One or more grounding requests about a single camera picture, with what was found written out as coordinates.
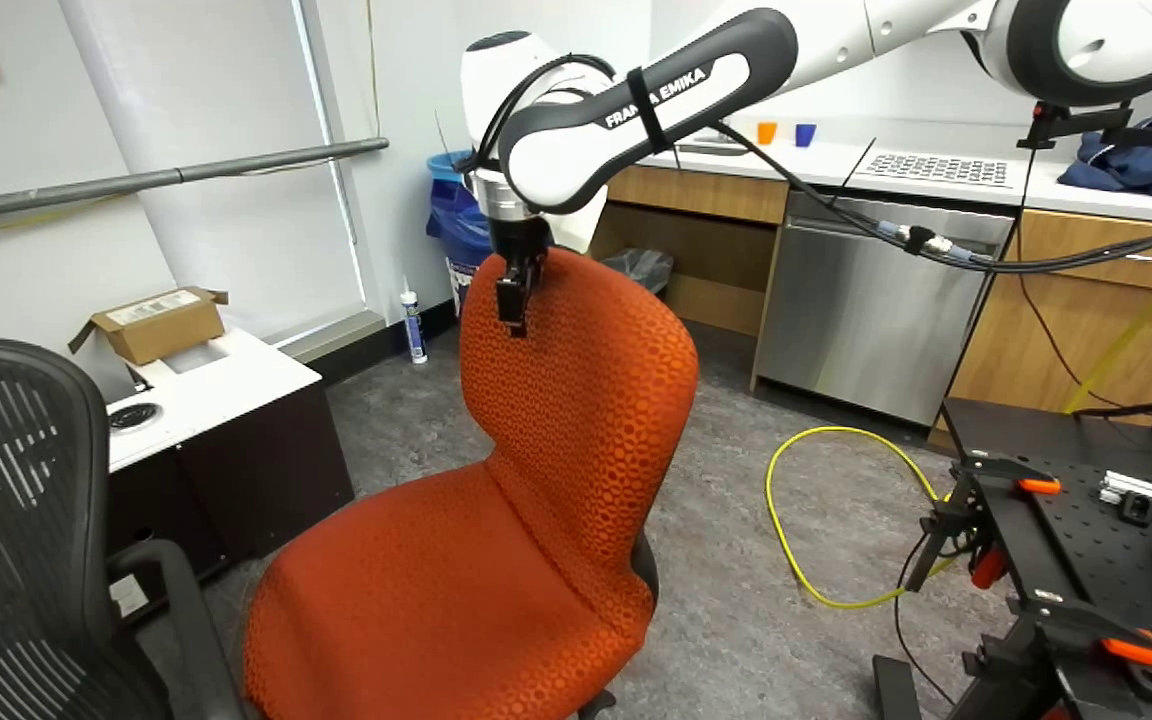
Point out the black mesh office chair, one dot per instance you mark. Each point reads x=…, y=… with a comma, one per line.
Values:
x=19, y=532

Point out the dark blue cloth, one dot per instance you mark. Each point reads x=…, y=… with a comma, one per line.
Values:
x=1150, y=165

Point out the orange plastic cup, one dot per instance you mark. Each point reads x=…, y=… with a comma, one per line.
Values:
x=764, y=132

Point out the wooden drawer cabinet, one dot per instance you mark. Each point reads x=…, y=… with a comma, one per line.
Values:
x=1109, y=332

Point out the black perforated robot table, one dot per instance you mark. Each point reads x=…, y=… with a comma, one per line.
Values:
x=1099, y=562

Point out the white countertop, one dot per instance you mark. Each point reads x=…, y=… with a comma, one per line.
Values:
x=1069, y=194

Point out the orange fabric office chair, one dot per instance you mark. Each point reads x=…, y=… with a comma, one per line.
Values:
x=470, y=602

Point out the white keyboard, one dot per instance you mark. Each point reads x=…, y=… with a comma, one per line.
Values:
x=938, y=170

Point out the blue plastic cup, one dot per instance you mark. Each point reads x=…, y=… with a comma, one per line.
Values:
x=805, y=139

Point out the white top dark desk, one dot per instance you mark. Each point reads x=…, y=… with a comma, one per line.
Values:
x=223, y=386

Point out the black round disc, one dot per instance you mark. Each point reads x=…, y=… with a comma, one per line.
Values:
x=134, y=412

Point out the open cardboard box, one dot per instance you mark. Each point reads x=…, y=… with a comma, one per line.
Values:
x=163, y=328

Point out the small black waste bin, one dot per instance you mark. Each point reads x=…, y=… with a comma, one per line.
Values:
x=643, y=269

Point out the wooden sink cabinet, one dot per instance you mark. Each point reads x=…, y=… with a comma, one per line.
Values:
x=708, y=196

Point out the stainless steel dishwasher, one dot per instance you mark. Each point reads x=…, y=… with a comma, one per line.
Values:
x=858, y=320

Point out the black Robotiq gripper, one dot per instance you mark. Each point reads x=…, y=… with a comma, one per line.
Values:
x=523, y=246

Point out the grey wall handrail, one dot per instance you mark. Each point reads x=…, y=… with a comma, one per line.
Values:
x=202, y=170

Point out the blue bagged trash bin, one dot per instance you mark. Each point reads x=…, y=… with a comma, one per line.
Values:
x=459, y=221

